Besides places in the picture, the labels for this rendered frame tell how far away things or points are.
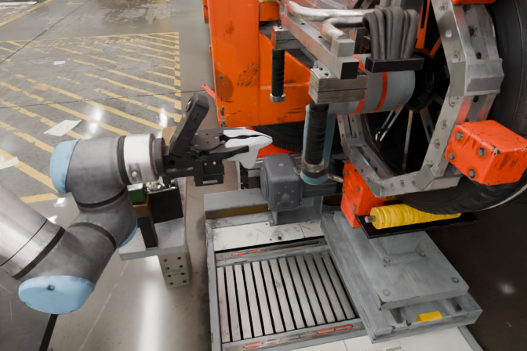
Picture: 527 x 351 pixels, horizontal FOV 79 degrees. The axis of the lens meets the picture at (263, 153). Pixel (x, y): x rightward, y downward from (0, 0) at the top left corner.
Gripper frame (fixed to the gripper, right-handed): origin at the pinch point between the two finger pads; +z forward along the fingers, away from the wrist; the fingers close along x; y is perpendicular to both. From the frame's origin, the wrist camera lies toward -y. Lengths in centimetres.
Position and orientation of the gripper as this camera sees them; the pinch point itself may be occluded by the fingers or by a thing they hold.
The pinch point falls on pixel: (265, 137)
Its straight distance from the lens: 60.7
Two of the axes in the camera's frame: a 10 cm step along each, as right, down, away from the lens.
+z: 9.8, -1.0, 1.5
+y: 0.0, 8.3, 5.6
